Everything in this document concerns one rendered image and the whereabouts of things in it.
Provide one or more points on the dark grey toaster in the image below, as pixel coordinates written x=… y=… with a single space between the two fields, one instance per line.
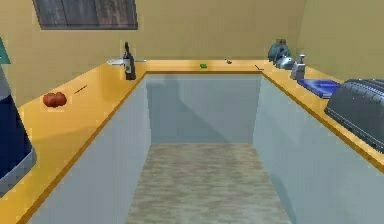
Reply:
x=358 y=108

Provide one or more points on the dark wine bottle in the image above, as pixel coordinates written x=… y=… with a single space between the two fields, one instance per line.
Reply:
x=129 y=65

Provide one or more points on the dark framed window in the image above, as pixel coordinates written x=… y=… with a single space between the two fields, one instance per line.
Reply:
x=86 y=13

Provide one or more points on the small dark green object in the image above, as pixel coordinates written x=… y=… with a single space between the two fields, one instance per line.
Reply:
x=228 y=61

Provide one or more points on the silver kettle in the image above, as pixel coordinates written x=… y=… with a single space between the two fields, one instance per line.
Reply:
x=285 y=62

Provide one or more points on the orange top kitchen counter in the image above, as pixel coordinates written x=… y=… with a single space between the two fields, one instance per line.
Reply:
x=83 y=110

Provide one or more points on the dark blue appliance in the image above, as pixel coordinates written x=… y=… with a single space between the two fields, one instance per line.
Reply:
x=11 y=133

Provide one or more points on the thin dark utensil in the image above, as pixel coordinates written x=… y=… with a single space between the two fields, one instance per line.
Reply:
x=80 y=89

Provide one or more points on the silver knife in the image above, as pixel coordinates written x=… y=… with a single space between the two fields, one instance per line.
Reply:
x=117 y=61

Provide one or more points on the small green sponge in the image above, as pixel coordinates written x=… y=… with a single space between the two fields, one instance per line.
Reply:
x=203 y=66

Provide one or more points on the red tomato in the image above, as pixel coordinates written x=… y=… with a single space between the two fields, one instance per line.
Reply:
x=55 y=99

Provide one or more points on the blue book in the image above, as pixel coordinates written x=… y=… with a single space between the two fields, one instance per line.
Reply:
x=319 y=86

